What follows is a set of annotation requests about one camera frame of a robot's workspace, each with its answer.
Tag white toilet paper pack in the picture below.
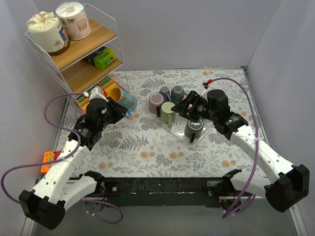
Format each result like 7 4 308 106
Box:
55 0 92 41

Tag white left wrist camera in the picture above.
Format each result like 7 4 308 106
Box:
89 86 108 102

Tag floral table mat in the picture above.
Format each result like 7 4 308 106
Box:
55 68 275 178

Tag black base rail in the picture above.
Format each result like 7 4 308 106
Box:
81 176 253 208

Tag clear acrylic tray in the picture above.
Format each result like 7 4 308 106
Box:
153 114 213 147

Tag teal grey mug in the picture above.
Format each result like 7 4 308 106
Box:
171 86 185 105

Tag green mug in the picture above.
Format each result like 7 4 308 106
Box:
160 102 176 128

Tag green tissue box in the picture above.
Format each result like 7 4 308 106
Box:
83 46 116 70

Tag slate blue mug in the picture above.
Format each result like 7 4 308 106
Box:
159 86 172 102

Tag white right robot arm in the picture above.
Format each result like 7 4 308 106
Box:
171 89 310 212

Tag cream toilet paper roll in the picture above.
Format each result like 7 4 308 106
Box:
27 11 70 56

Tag colourful sponge packs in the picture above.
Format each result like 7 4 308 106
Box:
77 76 119 113

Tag blue butterfly mug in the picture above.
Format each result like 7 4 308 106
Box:
108 87 138 118

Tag dark grey mug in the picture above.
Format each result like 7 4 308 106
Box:
184 119 204 143

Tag orange pink candy box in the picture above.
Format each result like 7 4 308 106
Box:
40 150 62 175

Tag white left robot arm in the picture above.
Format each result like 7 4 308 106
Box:
19 98 127 230

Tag mauve pink mug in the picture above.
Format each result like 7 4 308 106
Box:
149 93 164 117

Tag white wire wooden shelf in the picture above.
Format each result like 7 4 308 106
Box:
26 3 124 111

